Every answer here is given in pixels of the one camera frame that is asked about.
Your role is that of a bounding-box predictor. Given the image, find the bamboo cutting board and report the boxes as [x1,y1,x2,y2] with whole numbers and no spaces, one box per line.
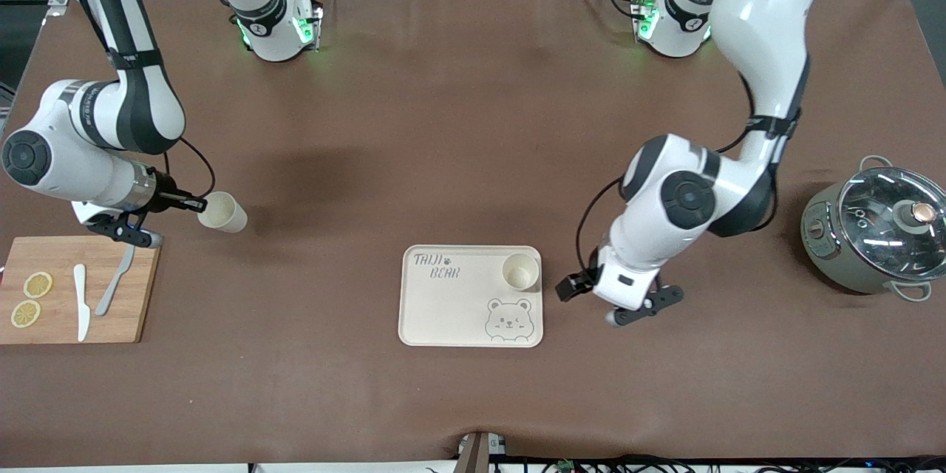
[0,235,162,345]

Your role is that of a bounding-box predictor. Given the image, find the cream bear print tray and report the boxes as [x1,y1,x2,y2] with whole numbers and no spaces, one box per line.
[398,245,545,349]

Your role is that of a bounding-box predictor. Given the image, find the grey plastic knife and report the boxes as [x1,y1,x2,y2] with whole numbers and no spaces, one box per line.
[94,244,137,317]

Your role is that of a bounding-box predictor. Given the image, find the white plastic cup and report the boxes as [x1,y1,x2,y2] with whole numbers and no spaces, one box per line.
[197,191,249,234]
[502,253,540,291]

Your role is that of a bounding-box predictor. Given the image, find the white plastic knife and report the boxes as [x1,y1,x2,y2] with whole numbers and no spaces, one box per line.
[72,264,92,343]

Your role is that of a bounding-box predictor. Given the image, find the grey-green electric pot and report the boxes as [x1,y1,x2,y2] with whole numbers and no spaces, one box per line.
[800,155,946,303]

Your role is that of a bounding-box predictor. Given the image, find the glass pot lid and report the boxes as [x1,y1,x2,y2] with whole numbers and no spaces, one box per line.
[837,166,946,261]

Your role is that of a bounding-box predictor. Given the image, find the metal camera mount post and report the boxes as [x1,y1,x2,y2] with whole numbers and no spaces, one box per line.
[455,431,511,473]

